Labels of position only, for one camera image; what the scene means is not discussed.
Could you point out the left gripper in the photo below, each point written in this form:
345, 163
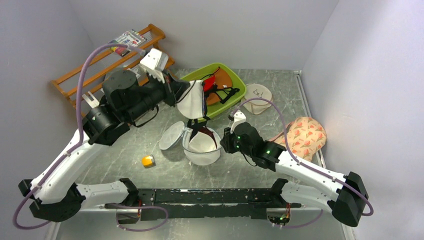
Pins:
173, 90

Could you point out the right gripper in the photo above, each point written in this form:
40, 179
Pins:
226, 141

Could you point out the dark red bra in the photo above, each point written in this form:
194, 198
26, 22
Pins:
205, 130

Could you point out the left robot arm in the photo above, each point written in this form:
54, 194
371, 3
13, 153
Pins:
55, 196

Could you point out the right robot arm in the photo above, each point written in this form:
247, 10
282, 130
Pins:
344, 196

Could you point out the red black bra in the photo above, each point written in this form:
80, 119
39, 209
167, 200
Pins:
224, 94

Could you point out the orange brown bra pad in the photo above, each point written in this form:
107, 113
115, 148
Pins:
220, 79

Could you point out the beige embroidered bag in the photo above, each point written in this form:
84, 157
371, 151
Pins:
257, 94

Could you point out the wooden shelf rack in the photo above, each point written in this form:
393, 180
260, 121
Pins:
103, 65

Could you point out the green plastic tray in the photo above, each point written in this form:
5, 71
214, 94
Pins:
217, 109

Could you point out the colored marker pack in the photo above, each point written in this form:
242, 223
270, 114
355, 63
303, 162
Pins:
131, 37

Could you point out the yellow white small block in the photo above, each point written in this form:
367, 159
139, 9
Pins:
148, 161

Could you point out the floral pink pouch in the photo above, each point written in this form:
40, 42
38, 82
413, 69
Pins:
305, 137

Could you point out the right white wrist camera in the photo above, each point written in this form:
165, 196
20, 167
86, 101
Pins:
238, 118

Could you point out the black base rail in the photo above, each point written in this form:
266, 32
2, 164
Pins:
156, 204

